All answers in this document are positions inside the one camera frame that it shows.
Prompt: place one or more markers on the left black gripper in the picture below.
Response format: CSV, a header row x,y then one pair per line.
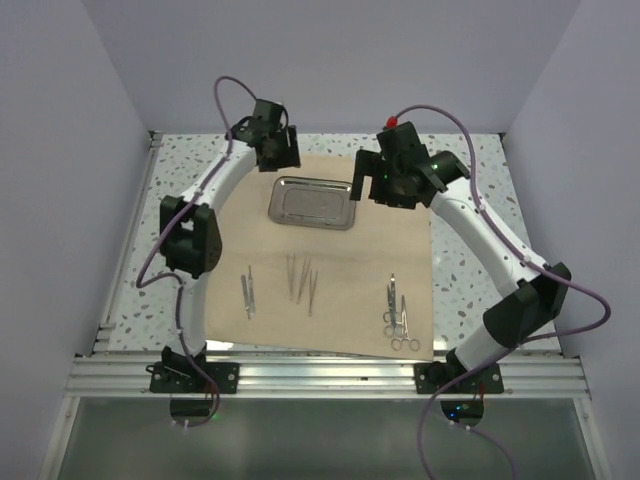
x,y
290,157

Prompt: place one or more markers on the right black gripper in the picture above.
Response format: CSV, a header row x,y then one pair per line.
x,y
371,164

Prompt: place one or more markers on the beige cloth surgical kit wrap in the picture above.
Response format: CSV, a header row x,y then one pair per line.
x,y
354,268

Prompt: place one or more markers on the steel tweezers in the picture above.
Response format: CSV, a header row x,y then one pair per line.
x,y
313,278
291,270
303,278

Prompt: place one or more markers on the steel scalpel handle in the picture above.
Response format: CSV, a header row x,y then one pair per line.
x,y
245,295
251,294

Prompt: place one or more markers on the steel surgical scissors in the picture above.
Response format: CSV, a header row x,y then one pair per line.
x,y
391,316

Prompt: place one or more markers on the steel ring-handled forceps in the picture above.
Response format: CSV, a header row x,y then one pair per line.
x,y
391,331

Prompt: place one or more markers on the steel hemostat forceps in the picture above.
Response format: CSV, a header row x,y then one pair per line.
x,y
401,335

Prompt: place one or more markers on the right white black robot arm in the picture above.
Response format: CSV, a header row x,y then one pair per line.
x,y
532,291

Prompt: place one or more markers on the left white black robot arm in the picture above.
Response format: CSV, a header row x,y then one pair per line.
x,y
191,242

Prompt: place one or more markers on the steel instrument tray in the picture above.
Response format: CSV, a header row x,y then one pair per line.
x,y
312,202

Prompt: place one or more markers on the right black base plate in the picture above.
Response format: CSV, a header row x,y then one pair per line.
x,y
429,377

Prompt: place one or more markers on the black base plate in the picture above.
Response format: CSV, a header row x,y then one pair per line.
x,y
226,375
429,377

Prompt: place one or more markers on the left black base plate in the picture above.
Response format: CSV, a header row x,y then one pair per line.
x,y
226,375

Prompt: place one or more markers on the aluminium front rail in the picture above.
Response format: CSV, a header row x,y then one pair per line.
x,y
276,375

